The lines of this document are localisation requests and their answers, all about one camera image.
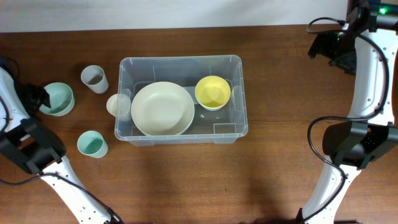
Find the cream cup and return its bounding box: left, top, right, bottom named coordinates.
left=106, top=94, right=132, bottom=121

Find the grey cup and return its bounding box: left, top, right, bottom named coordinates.
left=81, top=65, right=109, bottom=94

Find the black right camera cable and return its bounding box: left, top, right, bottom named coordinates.
left=298, top=17, right=391, bottom=223

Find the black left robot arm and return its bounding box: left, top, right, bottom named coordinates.
left=1, top=56, right=123, bottom=223

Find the clear plastic storage container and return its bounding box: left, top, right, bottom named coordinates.
left=114, top=55, right=249, bottom=146

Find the small green cup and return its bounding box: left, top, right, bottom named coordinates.
left=77, top=131, right=109, bottom=159

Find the beige plate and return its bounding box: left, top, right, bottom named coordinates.
left=131, top=82, right=195, bottom=136

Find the yellow bowl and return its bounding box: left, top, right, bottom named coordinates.
left=195, top=75, right=231, bottom=107

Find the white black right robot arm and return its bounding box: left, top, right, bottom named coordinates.
left=295, top=1, right=397, bottom=223

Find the green bowl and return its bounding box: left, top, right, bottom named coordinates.
left=39, top=82, right=75, bottom=116

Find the white bowl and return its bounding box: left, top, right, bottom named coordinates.
left=200, top=105, right=225, bottom=111

